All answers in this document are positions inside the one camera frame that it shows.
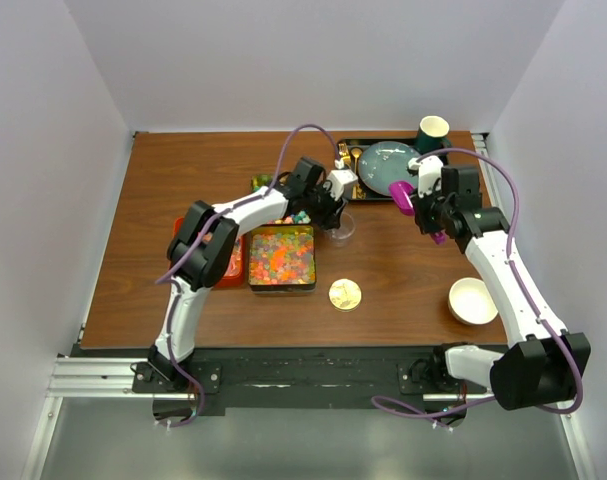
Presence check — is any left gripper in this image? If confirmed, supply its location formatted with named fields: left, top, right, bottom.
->
left=303, top=181, right=347, bottom=232

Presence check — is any candy tin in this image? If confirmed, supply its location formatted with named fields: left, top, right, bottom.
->
left=247, top=224, right=317, bottom=294
left=250, top=174, right=311, bottom=225

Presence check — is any clear plastic jar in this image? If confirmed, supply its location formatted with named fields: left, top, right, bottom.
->
left=325, top=212, right=356, bottom=247

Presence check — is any purple plastic scoop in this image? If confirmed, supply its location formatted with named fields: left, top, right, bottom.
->
left=388, top=180, right=446, bottom=246

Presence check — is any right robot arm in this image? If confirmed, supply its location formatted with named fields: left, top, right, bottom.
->
left=394, top=156, right=591, bottom=415

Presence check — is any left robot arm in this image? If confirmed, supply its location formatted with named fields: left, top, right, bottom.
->
left=148, top=157, right=358, bottom=392

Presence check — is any blue ceramic plate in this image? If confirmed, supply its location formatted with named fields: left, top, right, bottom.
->
left=357, top=140, right=420, bottom=197

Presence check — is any gold fork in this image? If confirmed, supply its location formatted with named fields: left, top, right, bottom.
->
left=337, top=142, right=352, bottom=168

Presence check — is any black serving tray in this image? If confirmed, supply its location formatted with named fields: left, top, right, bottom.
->
left=337, top=137, right=421, bottom=202

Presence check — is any gold spoon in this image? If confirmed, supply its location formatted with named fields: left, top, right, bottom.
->
left=350, top=147, right=365, bottom=199

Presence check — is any dark green cup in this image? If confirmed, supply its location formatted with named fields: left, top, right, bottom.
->
left=414, top=115, right=451, bottom=154

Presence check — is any gold jar lid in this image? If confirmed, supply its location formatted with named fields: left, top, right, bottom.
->
left=328, top=278, right=362, bottom=312

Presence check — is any white paper bowl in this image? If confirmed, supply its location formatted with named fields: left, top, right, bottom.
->
left=448, top=277, right=498, bottom=326

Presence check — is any orange candy box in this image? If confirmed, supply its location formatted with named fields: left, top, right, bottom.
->
left=173, top=217, right=245, bottom=289

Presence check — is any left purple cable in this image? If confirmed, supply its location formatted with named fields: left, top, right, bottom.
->
left=154, top=123, right=345, bottom=429

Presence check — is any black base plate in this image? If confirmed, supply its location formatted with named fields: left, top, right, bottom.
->
left=130, top=346, right=485, bottom=419

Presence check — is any aluminium frame rail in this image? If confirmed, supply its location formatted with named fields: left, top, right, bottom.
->
left=45, top=352, right=575, bottom=399

